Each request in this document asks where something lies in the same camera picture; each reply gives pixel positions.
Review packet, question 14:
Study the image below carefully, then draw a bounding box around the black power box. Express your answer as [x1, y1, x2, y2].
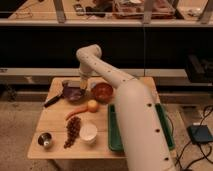
[187, 125, 213, 144]

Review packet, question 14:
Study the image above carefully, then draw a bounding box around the black handled knife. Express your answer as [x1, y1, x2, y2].
[44, 92, 62, 108]

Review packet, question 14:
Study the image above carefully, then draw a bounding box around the green plastic tray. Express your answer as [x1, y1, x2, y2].
[108, 103, 175, 152]

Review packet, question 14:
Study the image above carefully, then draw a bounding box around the black cable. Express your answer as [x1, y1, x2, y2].
[166, 104, 213, 171]

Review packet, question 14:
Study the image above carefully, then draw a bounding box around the white cup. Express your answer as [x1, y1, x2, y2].
[79, 124, 98, 144]

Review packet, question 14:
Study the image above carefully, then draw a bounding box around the bunch of brown grapes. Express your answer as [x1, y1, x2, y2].
[64, 117, 81, 148]

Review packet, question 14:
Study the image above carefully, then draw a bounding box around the yellow orange fruit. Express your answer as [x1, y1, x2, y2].
[87, 100, 99, 113]

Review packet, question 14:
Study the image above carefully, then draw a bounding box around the small steel cup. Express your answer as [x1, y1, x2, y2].
[38, 132, 53, 148]

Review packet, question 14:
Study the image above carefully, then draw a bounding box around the orange bowl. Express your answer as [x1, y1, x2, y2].
[91, 82, 113, 103]

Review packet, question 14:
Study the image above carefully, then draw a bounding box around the orange carrot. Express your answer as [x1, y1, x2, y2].
[65, 106, 88, 121]

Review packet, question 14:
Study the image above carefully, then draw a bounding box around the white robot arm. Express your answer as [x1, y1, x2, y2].
[76, 44, 176, 171]

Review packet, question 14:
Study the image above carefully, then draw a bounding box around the wooden table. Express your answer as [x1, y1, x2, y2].
[27, 76, 178, 171]

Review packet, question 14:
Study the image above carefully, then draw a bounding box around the purple bowl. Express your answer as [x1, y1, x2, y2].
[62, 87, 85, 102]

